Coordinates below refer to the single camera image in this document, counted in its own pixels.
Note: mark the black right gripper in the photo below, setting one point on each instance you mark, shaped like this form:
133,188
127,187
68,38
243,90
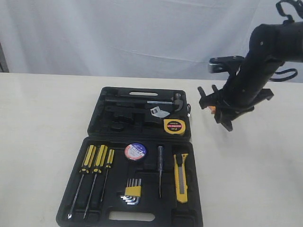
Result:
243,89

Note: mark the yellow tape measure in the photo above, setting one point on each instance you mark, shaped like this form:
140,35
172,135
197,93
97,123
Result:
177,126

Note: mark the yellow black utility knife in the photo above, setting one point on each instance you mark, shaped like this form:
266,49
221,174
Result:
180,177

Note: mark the black electrical tape roll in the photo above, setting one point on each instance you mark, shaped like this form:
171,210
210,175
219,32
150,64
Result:
135,151

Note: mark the black plastic tool case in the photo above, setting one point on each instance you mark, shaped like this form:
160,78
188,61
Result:
152,211

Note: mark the orange black combination pliers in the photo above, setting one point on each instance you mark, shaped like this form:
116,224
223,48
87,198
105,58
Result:
214,102

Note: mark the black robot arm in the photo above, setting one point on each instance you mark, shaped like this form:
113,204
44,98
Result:
270,47

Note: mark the adjustable wrench silver head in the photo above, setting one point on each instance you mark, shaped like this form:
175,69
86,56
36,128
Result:
154,115

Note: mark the voltage tester screwdriver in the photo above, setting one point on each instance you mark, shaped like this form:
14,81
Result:
160,165

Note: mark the white backdrop curtain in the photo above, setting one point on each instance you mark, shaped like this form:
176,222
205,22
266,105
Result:
172,39

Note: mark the small yellow black screwdriver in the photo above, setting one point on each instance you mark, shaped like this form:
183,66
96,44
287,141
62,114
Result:
107,168

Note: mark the hex key set yellow holder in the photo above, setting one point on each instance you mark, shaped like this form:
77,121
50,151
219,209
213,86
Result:
132,194

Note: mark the middle yellow black screwdriver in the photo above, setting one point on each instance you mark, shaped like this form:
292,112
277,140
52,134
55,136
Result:
97,169

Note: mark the large yellow black screwdriver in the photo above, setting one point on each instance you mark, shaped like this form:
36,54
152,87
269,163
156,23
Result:
84,169

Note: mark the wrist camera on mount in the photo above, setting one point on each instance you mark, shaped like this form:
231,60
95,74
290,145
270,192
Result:
230,64

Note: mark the claw hammer black handle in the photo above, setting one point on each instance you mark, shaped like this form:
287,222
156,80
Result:
177,101

